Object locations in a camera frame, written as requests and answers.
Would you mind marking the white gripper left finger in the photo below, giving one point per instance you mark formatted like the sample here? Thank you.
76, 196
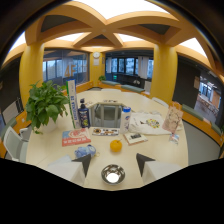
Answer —
68, 170

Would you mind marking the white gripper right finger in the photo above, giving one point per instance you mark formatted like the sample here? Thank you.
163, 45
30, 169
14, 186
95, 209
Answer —
156, 168

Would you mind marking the white printed tote bag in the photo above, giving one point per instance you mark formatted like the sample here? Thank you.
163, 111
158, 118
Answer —
149, 123

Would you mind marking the pink paper bag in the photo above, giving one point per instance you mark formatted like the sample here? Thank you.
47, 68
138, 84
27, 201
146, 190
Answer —
172, 119

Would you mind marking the blue plush toy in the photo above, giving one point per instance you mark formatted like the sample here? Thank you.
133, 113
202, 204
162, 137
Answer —
84, 151

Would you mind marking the red book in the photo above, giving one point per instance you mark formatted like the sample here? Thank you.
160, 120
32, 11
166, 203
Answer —
76, 137

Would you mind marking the small clear packet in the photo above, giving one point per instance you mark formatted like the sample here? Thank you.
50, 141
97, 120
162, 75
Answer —
174, 138

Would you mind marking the white card with dark print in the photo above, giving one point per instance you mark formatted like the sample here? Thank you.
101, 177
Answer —
135, 137

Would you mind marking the silver metal bowl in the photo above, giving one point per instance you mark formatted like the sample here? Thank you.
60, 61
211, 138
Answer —
113, 174

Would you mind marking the orange round fruit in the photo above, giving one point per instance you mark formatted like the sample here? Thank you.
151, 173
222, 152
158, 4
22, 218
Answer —
116, 145

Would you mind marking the dark blue pump bottle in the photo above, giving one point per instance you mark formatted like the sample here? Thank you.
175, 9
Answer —
83, 115

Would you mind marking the white bottle blue cap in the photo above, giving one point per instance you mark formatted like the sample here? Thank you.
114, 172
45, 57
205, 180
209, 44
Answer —
125, 119

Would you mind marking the white chair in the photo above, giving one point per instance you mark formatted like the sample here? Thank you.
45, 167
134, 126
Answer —
14, 143

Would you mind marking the tall white green box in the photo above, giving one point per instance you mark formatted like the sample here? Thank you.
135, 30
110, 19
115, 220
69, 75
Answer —
73, 103

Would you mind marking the green potted plant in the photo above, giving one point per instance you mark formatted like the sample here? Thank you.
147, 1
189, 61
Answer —
45, 104

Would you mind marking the small distant plant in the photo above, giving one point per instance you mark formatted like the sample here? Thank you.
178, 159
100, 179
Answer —
102, 78

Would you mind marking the round wall clock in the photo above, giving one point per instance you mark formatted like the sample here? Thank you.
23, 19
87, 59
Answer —
96, 55

